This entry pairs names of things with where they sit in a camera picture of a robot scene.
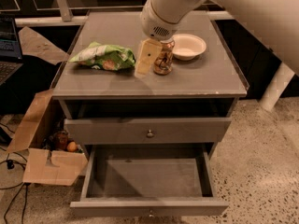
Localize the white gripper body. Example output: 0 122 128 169
140 0 203 41

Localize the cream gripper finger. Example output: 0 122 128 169
135 38 162 77

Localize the green rice chip bag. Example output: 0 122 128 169
69 42 135 71

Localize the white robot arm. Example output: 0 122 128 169
140 0 299 75

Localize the grey drawer cabinet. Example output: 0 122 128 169
50 10 250 161

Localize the grey top drawer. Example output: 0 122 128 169
64 118 231 145

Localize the grey open middle drawer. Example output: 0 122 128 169
70 144 228 217

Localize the brown drink can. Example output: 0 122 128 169
153 40 175 76

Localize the white paper bowl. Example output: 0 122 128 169
173 34 206 61

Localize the orange fruit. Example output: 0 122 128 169
66 141 78 152

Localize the dark brown jar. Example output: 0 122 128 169
54 131 68 150

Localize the open cardboard box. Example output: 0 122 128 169
7 27 88 186

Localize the black laptop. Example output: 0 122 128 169
0 14 23 85

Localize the metal railing frame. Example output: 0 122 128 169
0 0 235 28

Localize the white diagonal post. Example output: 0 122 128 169
260 63 295 111

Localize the black floor cable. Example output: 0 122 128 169
0 121 32 224

